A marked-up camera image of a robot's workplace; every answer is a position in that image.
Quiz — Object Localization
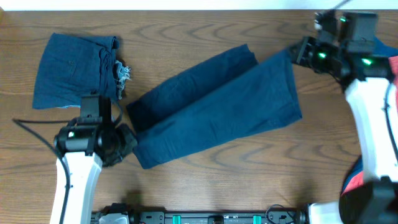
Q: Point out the navy blue shorts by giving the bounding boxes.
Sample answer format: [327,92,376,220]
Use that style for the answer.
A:
[126,45,302,169]

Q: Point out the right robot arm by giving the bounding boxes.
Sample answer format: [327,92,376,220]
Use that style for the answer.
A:
[289,9,397,223]

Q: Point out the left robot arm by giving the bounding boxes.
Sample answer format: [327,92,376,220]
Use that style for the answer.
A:
[50,95,137,223]

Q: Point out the blue shirt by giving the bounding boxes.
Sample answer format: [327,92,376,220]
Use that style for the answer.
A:
[340,38,397,195]

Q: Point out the folded frayed denim shorts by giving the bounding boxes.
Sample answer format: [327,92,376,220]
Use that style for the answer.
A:
[32,33,131,110]

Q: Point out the coral red shirt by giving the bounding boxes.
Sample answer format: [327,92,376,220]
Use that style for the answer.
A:
[345,57,397,189]

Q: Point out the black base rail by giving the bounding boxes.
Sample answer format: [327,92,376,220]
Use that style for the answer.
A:
[91,202,308,224]

